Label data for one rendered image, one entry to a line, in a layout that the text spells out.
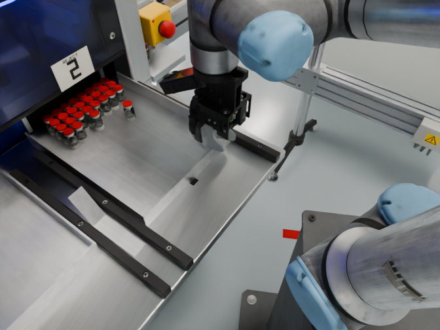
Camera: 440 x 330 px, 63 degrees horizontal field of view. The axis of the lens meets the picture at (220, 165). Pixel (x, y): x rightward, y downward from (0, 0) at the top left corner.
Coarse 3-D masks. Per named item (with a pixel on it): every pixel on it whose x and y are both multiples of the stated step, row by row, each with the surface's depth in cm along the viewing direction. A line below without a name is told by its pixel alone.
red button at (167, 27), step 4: (168, 20) 83; (164, 24) 82; (168, 24) 82; (172, 24) 83; (160, 28) 83; (164, 28) 82; (168, 28) 82; (172, 28) 83; (160, 32) 83; (164, 32) 83; (168, 32) 83; (172, 32) 84; (164, 36) 83; (168, 36) 84; (172, 36) 85
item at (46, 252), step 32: (0, 192) 68; (32, 192) 64; (0, 224) 64; (32, 224) 64; (64, 224) 63; (0, 256) 60; (32, 256) 60; (64, 256) 60; (96, 256) 60; (0, 288) 56; (32, 288) 56; (64, 288) 56; (0, 320) 53; (32, 320) 53
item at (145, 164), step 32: (128, 96) 86; (160, 96) 82; (128, 128) 79; (160, 128) 79; (64, 160) 69; (96, 160) 73; (128, 160) 73; (160, 160) 73; (192, 160) 73; (128, 192) 68; (160, 192) 68
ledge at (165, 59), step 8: (160, 48) 99; (168, 48) 99; (152, 56) 97; (160, 56) 97; (168, 56) 97; (176, 56) 97; (184, 56) 98; (152, 64) 95; (160, 64) 95; (168, 64) 95; (176, 64) 97; (152, 72) 93; (160, 72) 93; (168, 72) 96; (152, 80) 93
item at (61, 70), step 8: (72, 56) 68; (80, 56) 70; (88, 56) 72; (56, 64) 66; (64, 64) 68; (72, 64) 69; (80, 64) 71; (88, 64) 73; (56, 72) 67; (64, 72) 69; (80, 72) 72; (88, 72) 73; (56, 80) 68; (64, 80) 70; (72, 80) 71; (80, 80) 73; (64, 88) 70
